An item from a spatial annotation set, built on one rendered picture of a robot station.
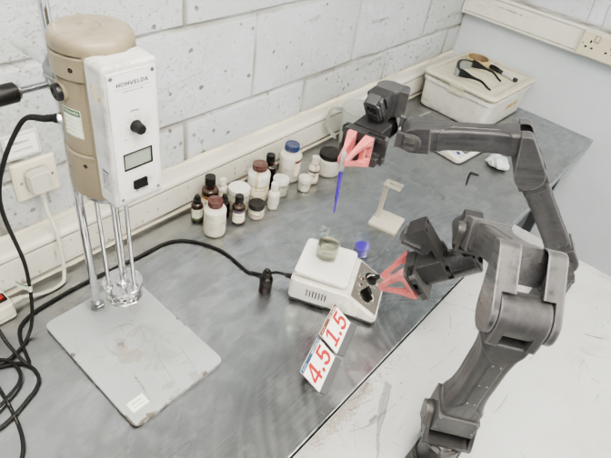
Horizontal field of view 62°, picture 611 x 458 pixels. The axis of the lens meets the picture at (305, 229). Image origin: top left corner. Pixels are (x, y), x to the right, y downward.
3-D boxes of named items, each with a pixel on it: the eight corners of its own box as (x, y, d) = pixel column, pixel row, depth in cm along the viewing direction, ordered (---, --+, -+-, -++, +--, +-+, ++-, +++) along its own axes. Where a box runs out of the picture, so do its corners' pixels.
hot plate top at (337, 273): (358, 254, 118) (358, 252, 117) (346, 290, 109) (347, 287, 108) (308, 239, 119) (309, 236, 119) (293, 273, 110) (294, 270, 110)
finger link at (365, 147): (356, 153, 98) (378, 134, 104) (325, 139, 100) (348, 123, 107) (351, 182, 102) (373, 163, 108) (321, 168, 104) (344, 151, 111)
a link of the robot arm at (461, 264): (441, 240, 99) (475, 230, 95) (453, 258, 102) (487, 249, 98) (440, 267, 94) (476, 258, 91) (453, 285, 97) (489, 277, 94)
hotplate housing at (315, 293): (382, 286, 122) (391, 263, 117) (372, 327, 112) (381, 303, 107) (295, 259, 125) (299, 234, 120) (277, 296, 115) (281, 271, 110)
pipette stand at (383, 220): (404, 221, 143) (416, 184, 135) (394, 235, 137) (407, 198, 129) (378, 209, 145) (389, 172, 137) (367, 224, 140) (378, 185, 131)
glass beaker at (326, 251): (319, 267, 112) (325, 240, 107) (310, 251, 116) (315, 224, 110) (344, 263, 114) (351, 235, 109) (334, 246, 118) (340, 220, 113)
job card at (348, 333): (356, 326, 112) (360, 314, 109) (343, 357, 105) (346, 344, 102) (330, 315, 113) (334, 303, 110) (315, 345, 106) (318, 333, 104)
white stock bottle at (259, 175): (244, 190, 143) (246, 157, 136) (265, 188, 145) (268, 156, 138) (248, 204, 139) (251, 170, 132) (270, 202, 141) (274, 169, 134)
